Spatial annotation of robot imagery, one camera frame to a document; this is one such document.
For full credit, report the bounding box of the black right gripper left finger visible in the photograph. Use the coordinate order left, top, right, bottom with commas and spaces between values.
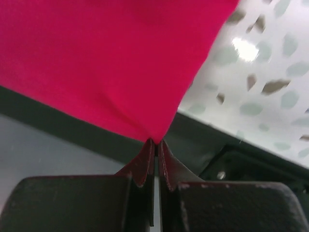
0, 139, 155, 232

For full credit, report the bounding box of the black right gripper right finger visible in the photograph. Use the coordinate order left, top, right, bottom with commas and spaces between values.
158, 141, 309, 232

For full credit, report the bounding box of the pink t shirt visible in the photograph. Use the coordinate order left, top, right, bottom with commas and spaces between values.
0, 0, 238, 142

